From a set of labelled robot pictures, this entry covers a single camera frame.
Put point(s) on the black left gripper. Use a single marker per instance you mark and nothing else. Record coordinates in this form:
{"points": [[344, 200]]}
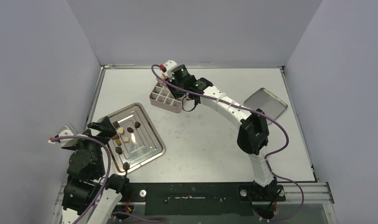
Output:
{"points": [[105, 126]]}

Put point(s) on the pink grid chocolate box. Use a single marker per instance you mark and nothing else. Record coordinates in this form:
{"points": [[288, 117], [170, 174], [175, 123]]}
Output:
{"points": [[162, 97]]}

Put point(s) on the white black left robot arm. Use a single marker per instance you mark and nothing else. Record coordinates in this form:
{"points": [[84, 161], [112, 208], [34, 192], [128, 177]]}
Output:
{"points": [[92, 192]]}

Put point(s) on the large steel tray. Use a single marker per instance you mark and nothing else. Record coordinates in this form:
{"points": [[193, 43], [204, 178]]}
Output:
{"points": [[145, 143]]}

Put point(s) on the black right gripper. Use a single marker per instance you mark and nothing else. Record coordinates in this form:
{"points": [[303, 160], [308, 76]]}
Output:
{"points": [[171, 87]]}

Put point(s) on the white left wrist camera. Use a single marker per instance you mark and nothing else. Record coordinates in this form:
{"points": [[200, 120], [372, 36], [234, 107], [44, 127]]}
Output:
{"points": [[67, 130]]}

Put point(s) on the small square metal lid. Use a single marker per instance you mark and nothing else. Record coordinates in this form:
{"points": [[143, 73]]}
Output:
{"points": [[268, 102]]}

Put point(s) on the black mounting base plate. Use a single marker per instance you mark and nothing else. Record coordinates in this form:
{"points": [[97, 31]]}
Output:
{"points": [[206, 198]]}

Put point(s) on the aluminium rail frame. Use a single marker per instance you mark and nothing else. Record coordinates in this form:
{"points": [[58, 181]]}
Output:
{"points": [[314, 193]]}

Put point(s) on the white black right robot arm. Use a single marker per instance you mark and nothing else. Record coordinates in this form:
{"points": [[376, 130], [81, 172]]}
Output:
{"points": [[252, 127]]}

